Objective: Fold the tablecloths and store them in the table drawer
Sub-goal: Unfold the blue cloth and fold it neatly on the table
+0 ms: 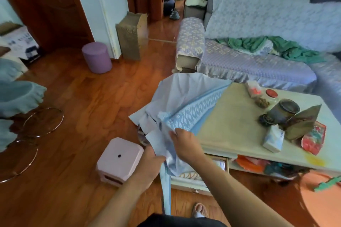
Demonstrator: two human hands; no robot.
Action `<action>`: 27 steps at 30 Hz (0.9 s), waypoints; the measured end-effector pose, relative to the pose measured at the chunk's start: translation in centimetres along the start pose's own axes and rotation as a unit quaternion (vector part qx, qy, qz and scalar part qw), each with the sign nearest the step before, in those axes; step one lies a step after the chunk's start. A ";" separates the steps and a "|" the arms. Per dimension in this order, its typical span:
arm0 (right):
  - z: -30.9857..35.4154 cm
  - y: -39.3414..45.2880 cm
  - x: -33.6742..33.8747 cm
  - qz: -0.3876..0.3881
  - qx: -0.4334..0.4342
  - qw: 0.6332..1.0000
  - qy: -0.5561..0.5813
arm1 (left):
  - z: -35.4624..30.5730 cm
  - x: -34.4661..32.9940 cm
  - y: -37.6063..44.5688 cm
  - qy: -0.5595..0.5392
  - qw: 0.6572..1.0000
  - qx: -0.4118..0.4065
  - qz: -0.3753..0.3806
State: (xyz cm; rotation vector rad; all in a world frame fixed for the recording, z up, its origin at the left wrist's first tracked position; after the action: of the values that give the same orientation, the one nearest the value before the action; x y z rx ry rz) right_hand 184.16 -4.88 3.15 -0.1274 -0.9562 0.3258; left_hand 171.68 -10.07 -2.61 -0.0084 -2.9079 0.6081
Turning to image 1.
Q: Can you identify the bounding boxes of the person's left hand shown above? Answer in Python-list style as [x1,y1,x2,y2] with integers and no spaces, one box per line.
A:
[133,145,166,185]

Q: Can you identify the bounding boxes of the person's right hand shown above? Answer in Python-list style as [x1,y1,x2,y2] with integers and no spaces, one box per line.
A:
[169,128,207,165]

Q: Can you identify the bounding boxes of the wooden drawer white front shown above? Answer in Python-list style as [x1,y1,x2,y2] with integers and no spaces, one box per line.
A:
[170,154,230,195]

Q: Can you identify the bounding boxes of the blue patterned cloth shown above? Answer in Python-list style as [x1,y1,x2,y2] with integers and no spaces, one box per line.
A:
[129,72,232,215]

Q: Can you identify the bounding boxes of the white blue tissue pack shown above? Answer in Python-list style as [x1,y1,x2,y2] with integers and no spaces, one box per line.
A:
[262,124,286,153]

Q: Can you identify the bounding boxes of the white red tissue pack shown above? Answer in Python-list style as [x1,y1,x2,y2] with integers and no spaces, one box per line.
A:
[245,80,263,98]

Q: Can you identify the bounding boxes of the red lid glass jar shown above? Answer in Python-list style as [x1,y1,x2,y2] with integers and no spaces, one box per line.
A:
[254,89,278,109]

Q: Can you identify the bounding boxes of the person's left forearm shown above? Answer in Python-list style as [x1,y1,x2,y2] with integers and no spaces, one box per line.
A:
[89,179,150,227]

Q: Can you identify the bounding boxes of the person's right forearm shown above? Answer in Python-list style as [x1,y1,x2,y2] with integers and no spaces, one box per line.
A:
[191,155,293,227]

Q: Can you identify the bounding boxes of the person's black trousers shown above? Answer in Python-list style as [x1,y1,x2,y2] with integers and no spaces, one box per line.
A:
[137,213,227,227]

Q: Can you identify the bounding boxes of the pink plastic stool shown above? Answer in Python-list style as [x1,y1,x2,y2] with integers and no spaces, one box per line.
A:
[96,137,144,187]

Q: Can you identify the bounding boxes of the cream marble table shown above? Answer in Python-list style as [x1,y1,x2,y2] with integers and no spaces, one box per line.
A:
[196,82,341,178]

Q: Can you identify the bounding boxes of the orange plastic basin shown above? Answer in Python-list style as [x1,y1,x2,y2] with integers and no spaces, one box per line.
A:
[236,155,270,174]

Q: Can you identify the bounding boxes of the white slipper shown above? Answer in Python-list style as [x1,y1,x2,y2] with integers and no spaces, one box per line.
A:
[192,203,208,219]

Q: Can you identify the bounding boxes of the dark patterned canister lid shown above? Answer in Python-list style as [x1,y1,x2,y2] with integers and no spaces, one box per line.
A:
[258,113,275,127]

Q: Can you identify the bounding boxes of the grey open canister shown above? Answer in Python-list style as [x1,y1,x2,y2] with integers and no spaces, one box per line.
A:
[267,98,301,125]

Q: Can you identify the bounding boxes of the brown paper tea bag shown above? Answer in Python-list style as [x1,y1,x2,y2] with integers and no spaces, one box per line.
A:
[283,104,322,141]

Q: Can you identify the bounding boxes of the purple cylindrical stool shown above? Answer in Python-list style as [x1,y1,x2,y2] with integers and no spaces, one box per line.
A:
[82,42,113,74]

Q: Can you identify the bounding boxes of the olive brown perforated box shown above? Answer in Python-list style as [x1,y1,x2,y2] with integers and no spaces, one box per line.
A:
[115,12,149,61]

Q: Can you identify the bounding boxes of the red snack packet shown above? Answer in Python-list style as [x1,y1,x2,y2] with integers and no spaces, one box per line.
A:
[301,121,327,155]

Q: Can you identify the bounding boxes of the grey side stool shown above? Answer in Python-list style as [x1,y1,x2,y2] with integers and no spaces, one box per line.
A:
[183,5,206,21]

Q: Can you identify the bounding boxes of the dark round basket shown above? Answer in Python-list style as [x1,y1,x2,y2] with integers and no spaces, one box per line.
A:
[163,0,176,17]

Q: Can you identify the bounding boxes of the green blanket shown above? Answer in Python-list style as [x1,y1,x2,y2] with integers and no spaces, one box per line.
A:
[214,35,327,65]

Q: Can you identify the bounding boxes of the green plastic toy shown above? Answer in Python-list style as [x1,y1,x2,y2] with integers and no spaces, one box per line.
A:
[313,176,341,192]

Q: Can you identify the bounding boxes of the purple quilted sofa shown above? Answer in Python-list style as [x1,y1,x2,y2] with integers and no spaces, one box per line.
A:
[174,0,341,123]

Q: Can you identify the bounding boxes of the white printed appliance box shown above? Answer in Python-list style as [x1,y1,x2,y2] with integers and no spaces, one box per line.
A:
[0,23,43,65]

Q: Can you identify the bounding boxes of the dark brown wooden door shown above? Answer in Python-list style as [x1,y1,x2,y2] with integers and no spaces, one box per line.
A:
[0,0,95,54]

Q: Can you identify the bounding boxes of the metal wire leg table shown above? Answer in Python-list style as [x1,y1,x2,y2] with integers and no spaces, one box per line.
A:
[0,107,64,183]

